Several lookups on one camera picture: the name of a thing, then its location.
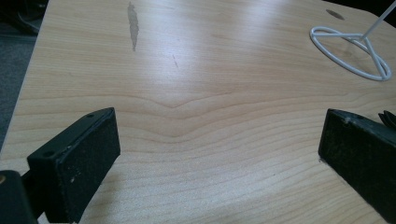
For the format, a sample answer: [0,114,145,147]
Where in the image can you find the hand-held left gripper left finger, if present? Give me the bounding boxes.
[26,106,121,224]

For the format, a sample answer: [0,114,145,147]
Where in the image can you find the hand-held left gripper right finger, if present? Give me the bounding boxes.
[318,108,396,224]

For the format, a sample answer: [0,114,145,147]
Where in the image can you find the white wire display rack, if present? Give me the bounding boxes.
[309,0,396,82]

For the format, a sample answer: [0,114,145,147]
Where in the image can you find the grey round sticker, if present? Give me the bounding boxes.
[325,8,346,21]

